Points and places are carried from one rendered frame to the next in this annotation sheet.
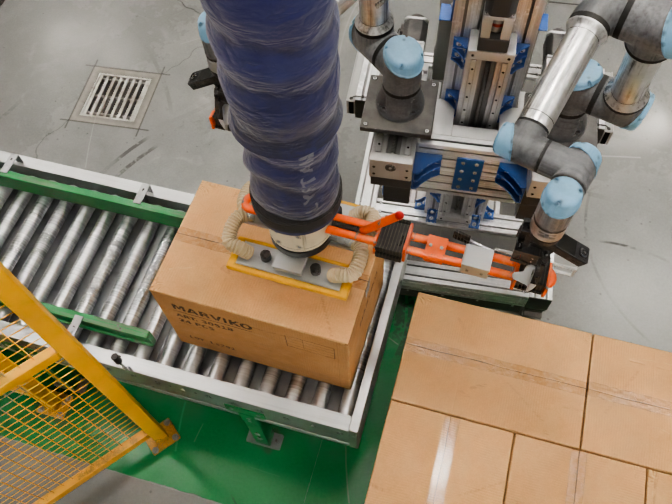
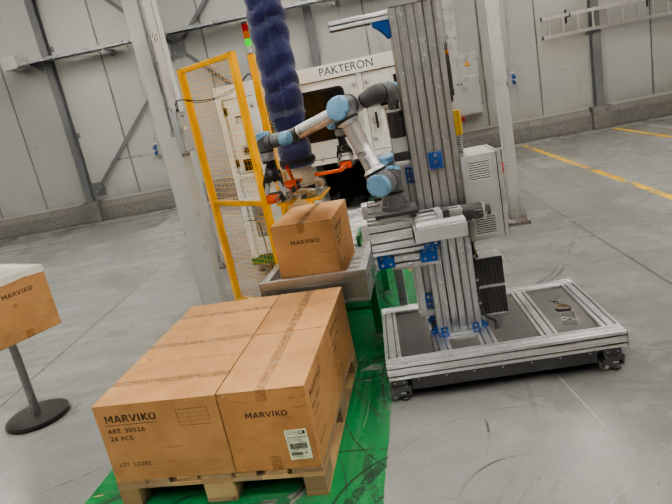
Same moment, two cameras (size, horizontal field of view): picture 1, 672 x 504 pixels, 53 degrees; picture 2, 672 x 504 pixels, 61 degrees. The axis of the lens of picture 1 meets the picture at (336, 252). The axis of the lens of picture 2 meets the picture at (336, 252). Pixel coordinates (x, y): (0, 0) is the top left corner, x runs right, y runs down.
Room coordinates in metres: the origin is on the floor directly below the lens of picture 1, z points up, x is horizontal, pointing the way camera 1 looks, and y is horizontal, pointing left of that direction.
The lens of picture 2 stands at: (0.55, -3.57, 1.66)
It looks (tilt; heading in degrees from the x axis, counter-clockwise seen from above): 15 degrees down; 82
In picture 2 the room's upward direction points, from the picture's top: 11 degrees counter-clockwise
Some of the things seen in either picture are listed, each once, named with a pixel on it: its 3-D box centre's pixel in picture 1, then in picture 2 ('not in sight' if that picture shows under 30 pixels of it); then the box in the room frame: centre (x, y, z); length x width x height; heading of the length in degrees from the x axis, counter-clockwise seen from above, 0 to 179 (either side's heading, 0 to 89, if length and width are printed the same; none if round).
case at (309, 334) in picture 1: (277, 286); (315, 240); (0.97, 0.19, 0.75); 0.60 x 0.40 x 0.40; 69
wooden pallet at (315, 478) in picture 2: not in sight; (255, 414); (0.35, -0.67, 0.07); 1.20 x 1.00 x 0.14; 70
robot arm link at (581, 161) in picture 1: (569, 167); (282, 138); (0.83, -0.51, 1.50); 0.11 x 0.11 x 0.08; 54
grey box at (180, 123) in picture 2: not in sight; (183, 132); (0.25, 0.88, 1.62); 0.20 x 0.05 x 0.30; 70
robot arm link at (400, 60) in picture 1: (401, 64); (387, 165); (1.44, -0.23, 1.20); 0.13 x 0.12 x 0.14; 31
